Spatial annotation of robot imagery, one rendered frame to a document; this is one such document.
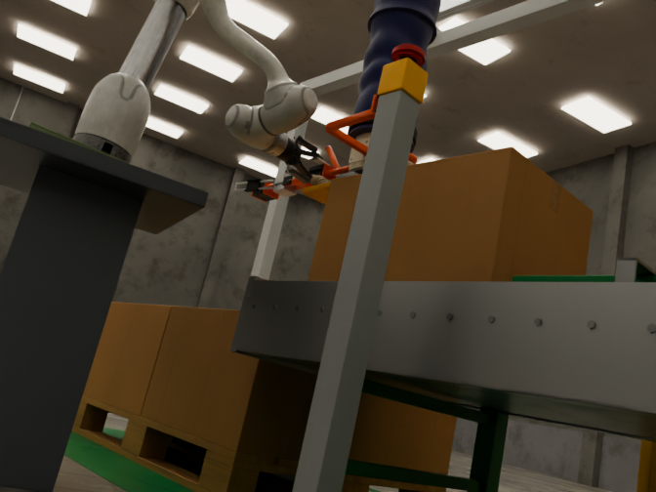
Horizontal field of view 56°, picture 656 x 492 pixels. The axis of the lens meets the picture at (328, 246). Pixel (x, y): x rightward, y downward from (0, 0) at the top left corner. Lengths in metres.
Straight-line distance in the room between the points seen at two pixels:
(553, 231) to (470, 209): 0.23
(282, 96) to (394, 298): 0.77
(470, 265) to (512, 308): 0.28
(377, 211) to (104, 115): 0.85
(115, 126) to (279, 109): 0.45
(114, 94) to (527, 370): 1.23
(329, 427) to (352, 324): 0.18
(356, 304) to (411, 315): 0.18
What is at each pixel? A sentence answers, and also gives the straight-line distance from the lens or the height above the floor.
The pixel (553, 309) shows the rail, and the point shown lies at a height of 0.55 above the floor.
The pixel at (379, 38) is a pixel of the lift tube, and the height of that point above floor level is 1.50.
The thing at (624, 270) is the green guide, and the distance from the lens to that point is 1.10.
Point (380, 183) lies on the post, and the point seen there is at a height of 0.73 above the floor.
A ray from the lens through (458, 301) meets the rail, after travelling 1.20.
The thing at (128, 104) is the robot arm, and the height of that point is 0.95.
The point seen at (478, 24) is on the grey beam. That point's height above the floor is 3.16.
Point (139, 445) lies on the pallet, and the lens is 2.31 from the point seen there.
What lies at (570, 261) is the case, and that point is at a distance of 1.64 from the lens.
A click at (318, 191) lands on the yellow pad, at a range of 1.97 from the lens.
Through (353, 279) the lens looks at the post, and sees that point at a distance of 1.13.
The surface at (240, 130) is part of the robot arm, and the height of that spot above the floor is 1.04.
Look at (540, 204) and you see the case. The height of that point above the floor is 0.87.
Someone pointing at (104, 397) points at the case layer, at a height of 0.16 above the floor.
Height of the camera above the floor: 0.31
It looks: 14 degrees up
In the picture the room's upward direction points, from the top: 13 degrees clockwise
